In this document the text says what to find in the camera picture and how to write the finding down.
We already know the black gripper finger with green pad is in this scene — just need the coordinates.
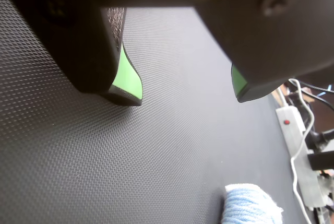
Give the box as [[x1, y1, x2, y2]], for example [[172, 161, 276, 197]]
[[182, 0, 334, 103], [0, 0, 144, 107]]

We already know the light blue yarn block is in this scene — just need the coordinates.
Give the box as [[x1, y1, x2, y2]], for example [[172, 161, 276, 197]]
[[221, 183, 284, 224]]

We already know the white power strip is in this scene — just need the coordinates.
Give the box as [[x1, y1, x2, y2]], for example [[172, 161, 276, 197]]
[[276, 105, 328, 208]]

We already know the black round plug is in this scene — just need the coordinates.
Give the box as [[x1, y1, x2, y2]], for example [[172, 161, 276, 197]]
[[305, 129, 334, 149]]

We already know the dark grey textured mat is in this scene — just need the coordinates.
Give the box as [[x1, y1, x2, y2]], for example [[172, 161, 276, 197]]
[[0, 0, 310, 224]]

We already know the black rectangular plug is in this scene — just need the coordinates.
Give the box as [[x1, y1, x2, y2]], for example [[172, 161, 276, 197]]
[[307, 150, 334, 171]]

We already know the white power strip cord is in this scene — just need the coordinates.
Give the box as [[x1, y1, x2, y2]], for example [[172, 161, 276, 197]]
[[272, 86, 288, 107]]

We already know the thin black cable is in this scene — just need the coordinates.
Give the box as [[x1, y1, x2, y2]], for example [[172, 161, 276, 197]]
[[297, 81, 334, 112]]

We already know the thin white cable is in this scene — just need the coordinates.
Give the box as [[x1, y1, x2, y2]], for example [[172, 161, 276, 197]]
[[288, 78, 315, 224]]

